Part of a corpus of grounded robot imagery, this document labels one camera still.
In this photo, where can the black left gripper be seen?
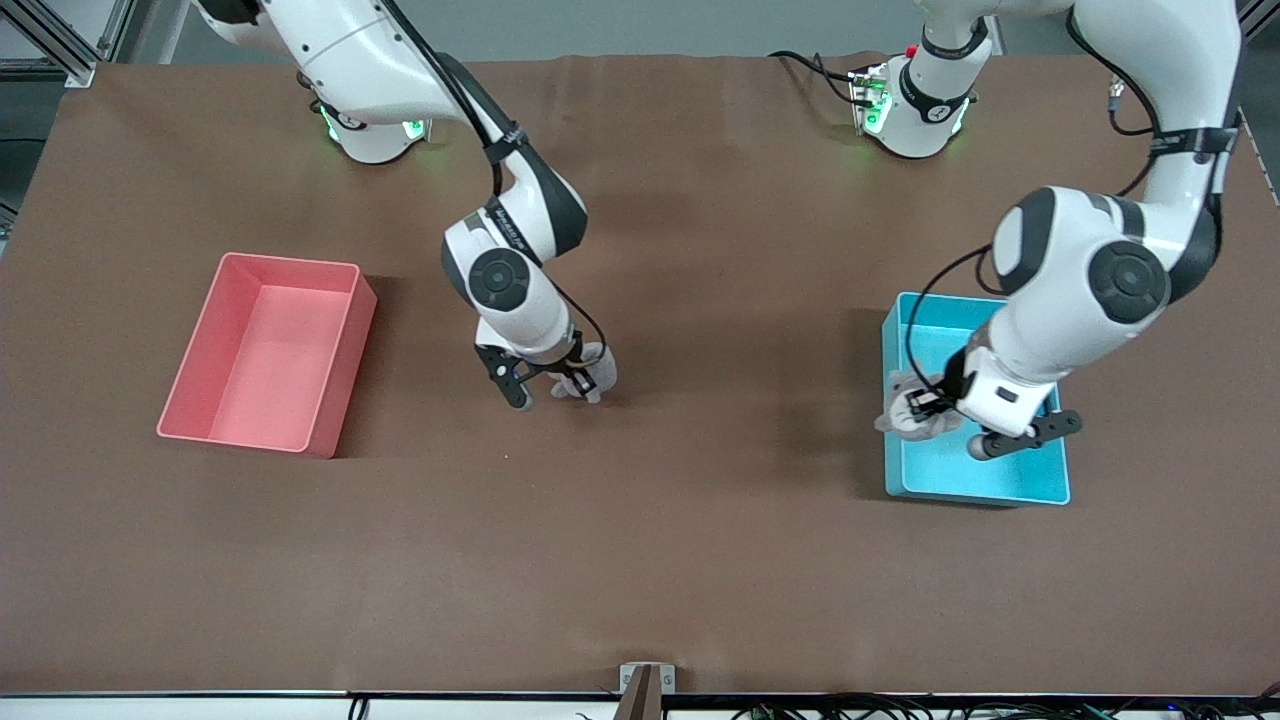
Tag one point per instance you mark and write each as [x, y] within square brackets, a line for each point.
[951, 385]

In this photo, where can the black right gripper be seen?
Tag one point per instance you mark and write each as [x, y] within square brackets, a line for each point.
[572, 361]

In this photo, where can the grey plush toy white belly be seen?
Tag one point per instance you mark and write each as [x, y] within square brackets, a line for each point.
[890, 415]

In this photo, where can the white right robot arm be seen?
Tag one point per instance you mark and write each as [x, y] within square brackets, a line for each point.
[350, 50]

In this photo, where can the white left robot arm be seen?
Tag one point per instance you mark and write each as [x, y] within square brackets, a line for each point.
[1060, 260]

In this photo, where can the blue plastic box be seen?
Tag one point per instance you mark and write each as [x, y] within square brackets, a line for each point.
[940, 475]

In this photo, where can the pink plastic box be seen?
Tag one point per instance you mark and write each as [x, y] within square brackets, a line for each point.
[260, 360]

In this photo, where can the brown table cover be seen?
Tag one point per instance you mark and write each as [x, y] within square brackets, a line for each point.
[700, 550]

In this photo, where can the metal base connector plate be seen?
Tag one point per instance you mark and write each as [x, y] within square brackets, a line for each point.
[868, 100]
[415, 128]

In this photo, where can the metal bracket with brown post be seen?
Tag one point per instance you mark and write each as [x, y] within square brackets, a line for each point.
[645, 690]

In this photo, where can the white table edge rail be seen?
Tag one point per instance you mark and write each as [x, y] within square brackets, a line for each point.
[200, 708]

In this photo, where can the aluminium frame profile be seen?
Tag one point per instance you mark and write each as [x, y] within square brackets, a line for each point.
[1262, 15]
[75, 65]

